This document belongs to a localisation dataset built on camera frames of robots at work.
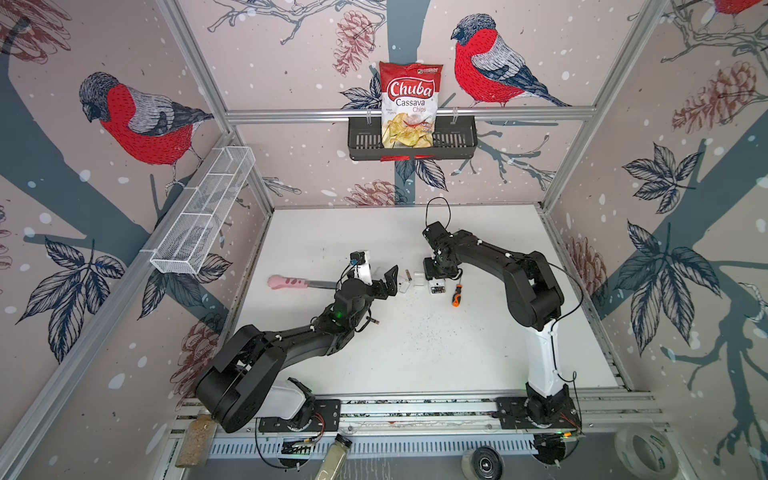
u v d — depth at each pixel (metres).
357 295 0.64
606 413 0.76
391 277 0.76
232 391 0.42
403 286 0.98
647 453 0.70
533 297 0.55
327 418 0.73
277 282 0.97
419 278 0.98
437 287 0.95
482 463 0.59
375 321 0.90
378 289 0.75
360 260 0.73
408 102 0.83
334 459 0.65
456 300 0.92
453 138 0.95
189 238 0.73
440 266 0.85
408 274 1.01
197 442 0.67
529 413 0.72
